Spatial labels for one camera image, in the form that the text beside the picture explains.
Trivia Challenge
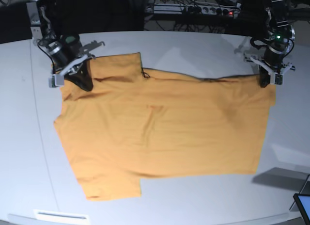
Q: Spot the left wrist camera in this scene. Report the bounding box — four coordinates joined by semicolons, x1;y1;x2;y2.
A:
274;74;283;85

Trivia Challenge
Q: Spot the yellow T-shirt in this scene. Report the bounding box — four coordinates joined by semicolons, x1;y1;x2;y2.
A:
54;53;276;201

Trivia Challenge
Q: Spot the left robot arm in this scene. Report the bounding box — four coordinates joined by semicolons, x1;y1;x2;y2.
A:
244;0;295;88

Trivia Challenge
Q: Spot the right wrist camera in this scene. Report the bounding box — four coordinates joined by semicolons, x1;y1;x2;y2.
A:
48;74;64;88

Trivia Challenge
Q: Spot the white power strip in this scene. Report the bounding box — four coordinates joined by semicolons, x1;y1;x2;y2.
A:
149;3;240;17

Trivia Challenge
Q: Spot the tablet with blue screen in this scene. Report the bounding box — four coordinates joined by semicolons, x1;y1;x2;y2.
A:
293;193;310;225

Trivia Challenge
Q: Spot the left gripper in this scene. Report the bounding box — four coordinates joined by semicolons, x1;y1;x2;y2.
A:
243;53;295;87

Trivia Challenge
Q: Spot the grey tablet stand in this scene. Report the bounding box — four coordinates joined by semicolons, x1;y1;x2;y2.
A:
290;175;310;212

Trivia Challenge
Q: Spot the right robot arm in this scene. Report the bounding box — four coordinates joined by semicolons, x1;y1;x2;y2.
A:
25;0;105;92

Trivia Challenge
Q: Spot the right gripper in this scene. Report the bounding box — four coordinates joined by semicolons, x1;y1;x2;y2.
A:
52;40;105;91

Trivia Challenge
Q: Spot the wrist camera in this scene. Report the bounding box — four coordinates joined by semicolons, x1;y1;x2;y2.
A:
48;74;64;88
274;74;283;85

